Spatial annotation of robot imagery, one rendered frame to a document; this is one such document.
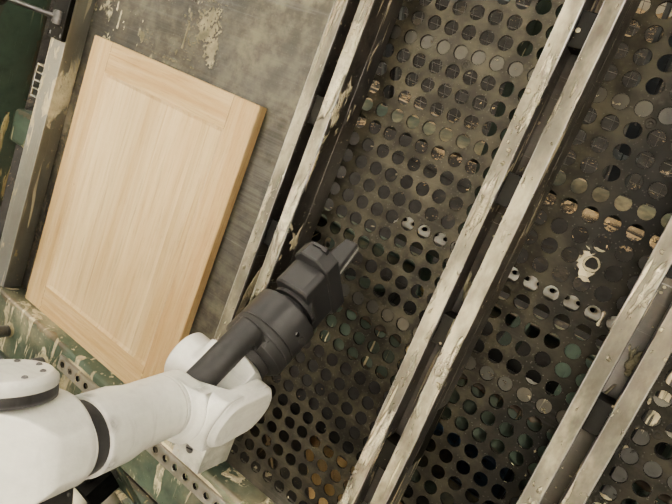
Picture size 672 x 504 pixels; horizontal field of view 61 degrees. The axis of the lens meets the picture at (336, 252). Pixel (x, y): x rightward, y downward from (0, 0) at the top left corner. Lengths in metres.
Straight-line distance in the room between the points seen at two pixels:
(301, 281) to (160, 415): 0.24
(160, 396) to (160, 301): 0.50
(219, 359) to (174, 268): 0.42
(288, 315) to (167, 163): 0.46
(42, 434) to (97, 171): 0.77
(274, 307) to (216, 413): 0.15
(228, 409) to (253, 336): 0.09
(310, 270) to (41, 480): 0.38
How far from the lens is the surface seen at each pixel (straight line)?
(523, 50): 1.24
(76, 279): 1.25
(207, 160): 0.99
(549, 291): 1.14
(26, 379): 0.51
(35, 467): 0.52
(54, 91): 1.30
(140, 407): 0.56
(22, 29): 1.52
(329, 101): 0.80
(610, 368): 0.68
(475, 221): 0.69
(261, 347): 0.68
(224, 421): 0.63
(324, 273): 0.72
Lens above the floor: 1.80
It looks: 43 degrees down
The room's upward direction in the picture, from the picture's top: straight up
